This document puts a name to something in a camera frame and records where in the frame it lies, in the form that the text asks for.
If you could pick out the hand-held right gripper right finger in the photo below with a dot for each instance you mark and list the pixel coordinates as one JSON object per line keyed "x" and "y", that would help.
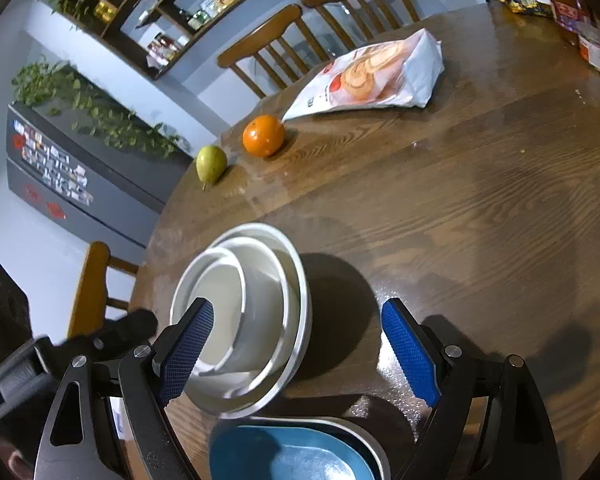
{"x": 410, "y": 355}

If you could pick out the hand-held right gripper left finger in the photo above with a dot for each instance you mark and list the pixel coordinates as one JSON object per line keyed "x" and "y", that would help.
{"x": 187, "y": 350}

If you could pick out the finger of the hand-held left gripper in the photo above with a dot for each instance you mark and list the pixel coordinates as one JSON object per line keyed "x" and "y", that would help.
{"x": 125, "y": 325}

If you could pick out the deep white straight-sided bowl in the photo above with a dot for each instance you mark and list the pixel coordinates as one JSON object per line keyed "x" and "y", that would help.
{"x": 225, "y": 310}

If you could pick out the wide white ribbed bowl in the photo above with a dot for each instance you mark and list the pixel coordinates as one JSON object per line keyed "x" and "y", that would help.
{"x": 306, "y": 320}

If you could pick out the large blue patterned plate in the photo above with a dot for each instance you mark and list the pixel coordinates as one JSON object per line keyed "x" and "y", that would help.
{"x": 377, "y": 460}

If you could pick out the beige ribbed bowl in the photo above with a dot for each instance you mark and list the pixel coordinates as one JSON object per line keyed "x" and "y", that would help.
{"x": 291, "y": 290}

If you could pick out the teal square plate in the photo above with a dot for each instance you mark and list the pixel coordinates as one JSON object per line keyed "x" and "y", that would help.
{"x": 280, "y": 455}

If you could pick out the grey refrigerator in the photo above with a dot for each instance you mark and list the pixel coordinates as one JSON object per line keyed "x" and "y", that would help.
{"x": 95, "y": 195}

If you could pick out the cluster of fridge magnets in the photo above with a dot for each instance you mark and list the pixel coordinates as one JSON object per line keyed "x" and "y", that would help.
{"x": 50, "y": 160}

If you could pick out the green pear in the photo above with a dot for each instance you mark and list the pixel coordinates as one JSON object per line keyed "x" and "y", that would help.
{"x": 211, "y": 162}

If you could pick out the long trailing green plant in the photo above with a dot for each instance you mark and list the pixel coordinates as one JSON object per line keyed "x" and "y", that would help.
{"x": 95, "y": 105}

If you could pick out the orange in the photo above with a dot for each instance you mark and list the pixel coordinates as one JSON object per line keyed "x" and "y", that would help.
{"x": 263, "y": 135}

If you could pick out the white snack bag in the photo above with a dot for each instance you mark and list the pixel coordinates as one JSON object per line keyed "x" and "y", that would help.
{"x": 380, "y": 77}

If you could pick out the row of condiment jars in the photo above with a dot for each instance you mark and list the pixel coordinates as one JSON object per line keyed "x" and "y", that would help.
{"x": 215, "y": 0}

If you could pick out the small white label jar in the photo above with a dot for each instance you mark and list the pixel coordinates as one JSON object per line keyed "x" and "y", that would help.
{"x": 592, "y": 45}

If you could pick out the dark wooden wall shelf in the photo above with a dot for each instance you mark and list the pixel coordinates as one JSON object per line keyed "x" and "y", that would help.
{"x": 145, "y": 20}

